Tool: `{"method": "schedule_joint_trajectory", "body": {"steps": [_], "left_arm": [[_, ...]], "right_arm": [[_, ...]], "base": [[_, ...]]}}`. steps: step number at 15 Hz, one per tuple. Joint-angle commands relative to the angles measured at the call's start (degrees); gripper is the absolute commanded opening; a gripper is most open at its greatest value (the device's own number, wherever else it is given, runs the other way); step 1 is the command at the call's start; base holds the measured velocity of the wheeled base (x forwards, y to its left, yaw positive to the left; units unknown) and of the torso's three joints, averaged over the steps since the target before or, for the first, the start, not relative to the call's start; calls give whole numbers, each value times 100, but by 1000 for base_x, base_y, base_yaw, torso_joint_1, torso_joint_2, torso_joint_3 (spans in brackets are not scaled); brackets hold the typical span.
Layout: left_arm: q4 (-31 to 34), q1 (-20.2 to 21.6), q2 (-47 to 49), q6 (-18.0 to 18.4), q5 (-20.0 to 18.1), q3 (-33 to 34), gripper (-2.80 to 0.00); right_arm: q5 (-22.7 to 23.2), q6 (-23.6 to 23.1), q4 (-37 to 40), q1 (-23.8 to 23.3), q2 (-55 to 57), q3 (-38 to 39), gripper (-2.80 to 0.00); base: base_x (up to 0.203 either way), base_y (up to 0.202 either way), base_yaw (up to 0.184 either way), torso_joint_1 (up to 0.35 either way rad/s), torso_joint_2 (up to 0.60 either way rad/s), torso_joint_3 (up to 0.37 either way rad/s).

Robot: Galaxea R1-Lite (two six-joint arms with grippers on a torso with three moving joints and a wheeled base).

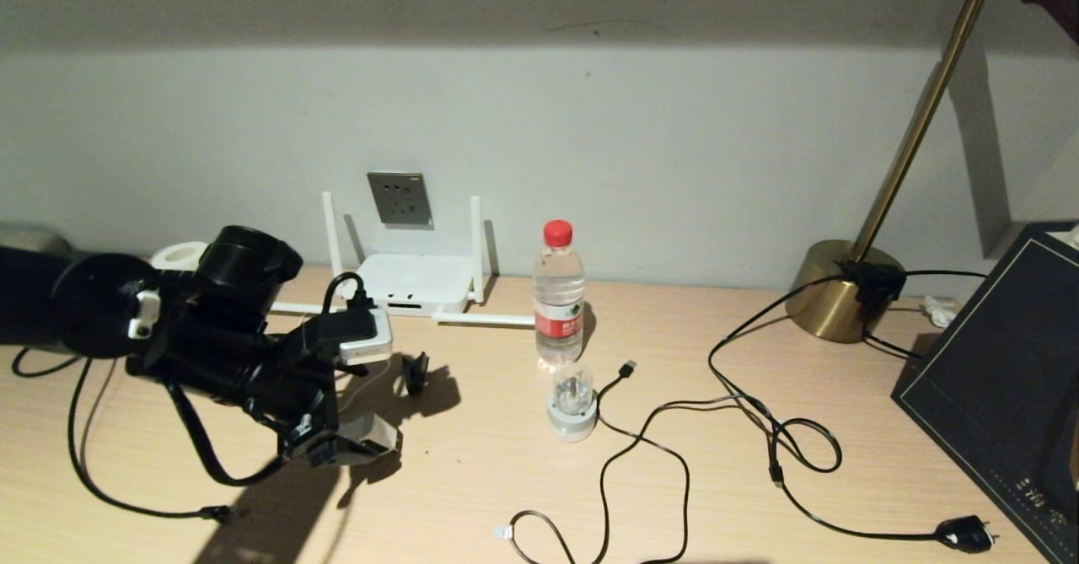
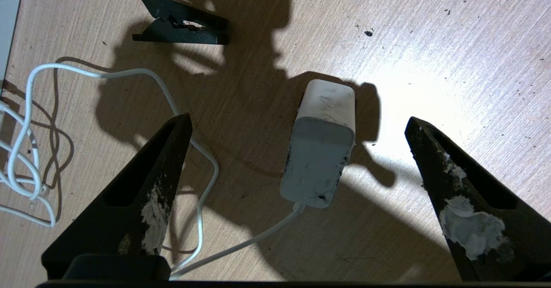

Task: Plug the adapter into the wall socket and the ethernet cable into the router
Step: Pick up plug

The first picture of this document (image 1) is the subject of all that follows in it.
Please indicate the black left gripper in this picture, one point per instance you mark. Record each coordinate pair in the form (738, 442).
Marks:
(295, 395)

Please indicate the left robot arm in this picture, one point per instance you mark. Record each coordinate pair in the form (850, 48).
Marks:
(84, 303)

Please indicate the white charger plug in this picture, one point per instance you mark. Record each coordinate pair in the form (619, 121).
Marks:
(358, 336)

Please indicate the white router with antennas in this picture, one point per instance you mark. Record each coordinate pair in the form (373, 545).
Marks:
(417, 282)

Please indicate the small black clip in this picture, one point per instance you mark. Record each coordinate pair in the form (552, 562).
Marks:
(415, 373)

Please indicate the white tape roll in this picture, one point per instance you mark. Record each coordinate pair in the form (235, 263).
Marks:
(179, 254)

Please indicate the clear dome grey base gadget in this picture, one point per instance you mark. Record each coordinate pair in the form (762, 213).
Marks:
(572, 416)

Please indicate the red capped water bottle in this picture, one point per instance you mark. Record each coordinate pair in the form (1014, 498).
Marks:
(559, 294)

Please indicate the grey cushion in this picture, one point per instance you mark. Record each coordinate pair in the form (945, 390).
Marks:
(34, 239)

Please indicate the gold desk lamp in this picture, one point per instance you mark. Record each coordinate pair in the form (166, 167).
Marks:
(830, 303)

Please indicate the black box on lamp base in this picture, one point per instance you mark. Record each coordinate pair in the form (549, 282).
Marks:
(872, 282)

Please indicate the crumpled white tissue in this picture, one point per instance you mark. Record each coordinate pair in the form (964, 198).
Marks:
(937, 311)

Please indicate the grey wall socket plate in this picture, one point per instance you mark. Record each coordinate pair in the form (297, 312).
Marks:
(399, 200)

